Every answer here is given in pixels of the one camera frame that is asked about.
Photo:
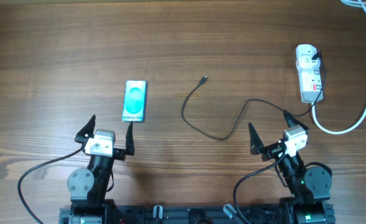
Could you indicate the white power strip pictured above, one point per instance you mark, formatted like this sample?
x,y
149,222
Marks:
x,y
309,80

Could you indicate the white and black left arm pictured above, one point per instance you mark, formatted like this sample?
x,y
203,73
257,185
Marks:
x,y
88,186

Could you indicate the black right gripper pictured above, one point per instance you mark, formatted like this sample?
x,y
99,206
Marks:
x,y
258,147

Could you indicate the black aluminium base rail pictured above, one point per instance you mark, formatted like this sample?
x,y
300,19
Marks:
x,y
261,213

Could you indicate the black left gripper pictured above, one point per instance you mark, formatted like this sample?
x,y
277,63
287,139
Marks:
x,y
118,154

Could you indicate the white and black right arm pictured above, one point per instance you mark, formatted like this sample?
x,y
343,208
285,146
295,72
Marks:
x,y
309,184

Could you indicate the white USB charger plug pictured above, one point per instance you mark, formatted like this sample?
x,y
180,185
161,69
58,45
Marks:
x,y
308,62

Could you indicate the teal screen Galaxy smartphone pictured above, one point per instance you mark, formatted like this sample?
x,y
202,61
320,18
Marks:
x,y
134,101

